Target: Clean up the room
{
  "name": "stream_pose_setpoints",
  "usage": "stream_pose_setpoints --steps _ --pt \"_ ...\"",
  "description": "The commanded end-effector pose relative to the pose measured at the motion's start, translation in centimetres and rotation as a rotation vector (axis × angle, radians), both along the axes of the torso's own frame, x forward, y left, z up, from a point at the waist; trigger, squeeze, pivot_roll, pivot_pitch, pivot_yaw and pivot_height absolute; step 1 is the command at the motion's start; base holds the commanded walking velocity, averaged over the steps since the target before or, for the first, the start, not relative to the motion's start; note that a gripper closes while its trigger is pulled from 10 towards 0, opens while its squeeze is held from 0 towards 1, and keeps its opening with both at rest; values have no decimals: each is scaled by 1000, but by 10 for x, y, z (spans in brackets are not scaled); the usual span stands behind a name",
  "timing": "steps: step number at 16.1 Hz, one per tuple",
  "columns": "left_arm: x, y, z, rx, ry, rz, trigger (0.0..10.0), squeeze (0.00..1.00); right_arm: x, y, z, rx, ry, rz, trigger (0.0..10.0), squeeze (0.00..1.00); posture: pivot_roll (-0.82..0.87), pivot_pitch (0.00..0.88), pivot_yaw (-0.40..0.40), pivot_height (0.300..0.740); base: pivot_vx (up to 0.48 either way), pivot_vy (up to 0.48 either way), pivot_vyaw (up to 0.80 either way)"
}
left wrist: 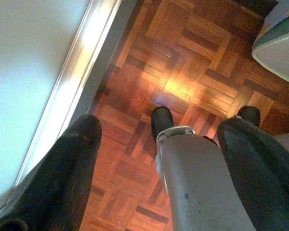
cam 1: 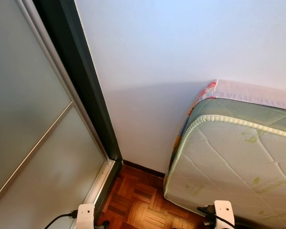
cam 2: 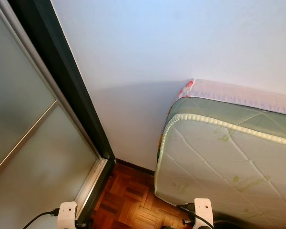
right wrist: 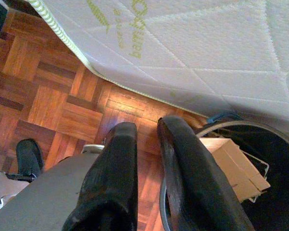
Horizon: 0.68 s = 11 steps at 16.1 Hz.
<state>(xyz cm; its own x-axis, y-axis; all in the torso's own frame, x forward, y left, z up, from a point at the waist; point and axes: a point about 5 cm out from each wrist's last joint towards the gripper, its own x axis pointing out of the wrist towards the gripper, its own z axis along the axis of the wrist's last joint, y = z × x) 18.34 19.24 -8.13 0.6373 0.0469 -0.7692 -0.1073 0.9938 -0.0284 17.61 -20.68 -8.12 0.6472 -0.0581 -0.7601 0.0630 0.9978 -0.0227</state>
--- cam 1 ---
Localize dark wooden baseboard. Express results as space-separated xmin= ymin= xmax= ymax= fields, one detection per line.
xmin=122 ymin=160 xmax=166 ymax=179

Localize frosted glass sliding door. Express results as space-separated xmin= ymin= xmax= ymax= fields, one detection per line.
xmin=0 ymin=0 xmax=116 ymax=229

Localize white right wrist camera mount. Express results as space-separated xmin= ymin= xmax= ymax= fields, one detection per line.
xmin=214 ymin=200 xmax=235 ymax=229

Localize black wardrobe frame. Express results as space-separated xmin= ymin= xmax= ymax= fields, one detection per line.
xmin=32 ymin=0 xmax=123 ymax=225

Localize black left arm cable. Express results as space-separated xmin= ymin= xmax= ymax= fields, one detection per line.
xmin=44 ymin=210 xmax=79 ymax=229

